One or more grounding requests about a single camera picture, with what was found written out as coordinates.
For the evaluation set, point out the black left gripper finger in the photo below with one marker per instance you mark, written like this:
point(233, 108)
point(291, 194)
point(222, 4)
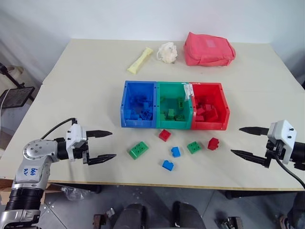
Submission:
point(102, 158)
point(97, 133)

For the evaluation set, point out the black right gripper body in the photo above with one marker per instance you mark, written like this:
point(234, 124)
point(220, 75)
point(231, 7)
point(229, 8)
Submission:
point(274, 152)

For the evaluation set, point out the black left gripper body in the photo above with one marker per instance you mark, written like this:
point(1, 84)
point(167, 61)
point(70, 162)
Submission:
point(78, 153)

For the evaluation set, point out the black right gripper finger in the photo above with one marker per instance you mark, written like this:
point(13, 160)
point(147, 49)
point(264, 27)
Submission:
point(256, 131)
point(250, 157)

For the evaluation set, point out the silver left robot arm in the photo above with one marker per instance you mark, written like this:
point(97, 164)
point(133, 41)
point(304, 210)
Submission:
point(35, 152)

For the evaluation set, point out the blue toy brick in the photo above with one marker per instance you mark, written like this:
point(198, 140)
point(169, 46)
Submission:
point(135, 117)
point(147, 106)
point(168, 165)
point(175, 152)
point(146, 115)
point(128, 114)

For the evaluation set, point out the large green toy brick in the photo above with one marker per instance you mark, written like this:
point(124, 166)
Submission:
point(138, 149)

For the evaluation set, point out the red toy brick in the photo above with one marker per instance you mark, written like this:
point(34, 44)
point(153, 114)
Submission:
point(200, 111)
point(208, 107)
point(213, 143)
point(165, 135)

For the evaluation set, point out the crumpled clear plastic bag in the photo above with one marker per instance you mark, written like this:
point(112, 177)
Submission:
point(72, 193)

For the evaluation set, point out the red plastic bin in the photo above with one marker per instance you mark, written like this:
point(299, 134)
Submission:
point(224, 102)

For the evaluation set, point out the blue plastic bin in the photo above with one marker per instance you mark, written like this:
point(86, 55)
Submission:
point(125, 95)

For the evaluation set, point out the small green toy brick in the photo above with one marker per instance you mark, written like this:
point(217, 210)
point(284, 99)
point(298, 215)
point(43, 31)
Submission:
point(194, 148)

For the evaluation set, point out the white paper label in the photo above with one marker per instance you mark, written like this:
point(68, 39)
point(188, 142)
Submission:
point(188, 91)

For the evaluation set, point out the yellow tube packet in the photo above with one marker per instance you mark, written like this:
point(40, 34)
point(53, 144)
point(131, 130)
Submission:
point(139, 60)

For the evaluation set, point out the black stand with tablet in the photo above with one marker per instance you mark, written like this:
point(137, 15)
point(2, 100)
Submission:
point(16, 96)

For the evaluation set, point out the green plastic bin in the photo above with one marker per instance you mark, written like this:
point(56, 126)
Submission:
point(171, 89)

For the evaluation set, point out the pink fabric bag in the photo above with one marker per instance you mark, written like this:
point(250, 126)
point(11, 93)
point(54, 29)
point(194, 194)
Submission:
point(207, 48)

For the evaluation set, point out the white mesh bath sponge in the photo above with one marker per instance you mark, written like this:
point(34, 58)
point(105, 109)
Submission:
point(168, 52)

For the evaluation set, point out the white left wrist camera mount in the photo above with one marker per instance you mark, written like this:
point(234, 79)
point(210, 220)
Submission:
point(76, 133)

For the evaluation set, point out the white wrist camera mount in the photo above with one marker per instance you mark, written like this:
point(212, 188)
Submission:
point(284, 133)
point(76, 133)

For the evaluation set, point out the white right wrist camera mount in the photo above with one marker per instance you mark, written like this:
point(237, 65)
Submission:
point(284, 133)

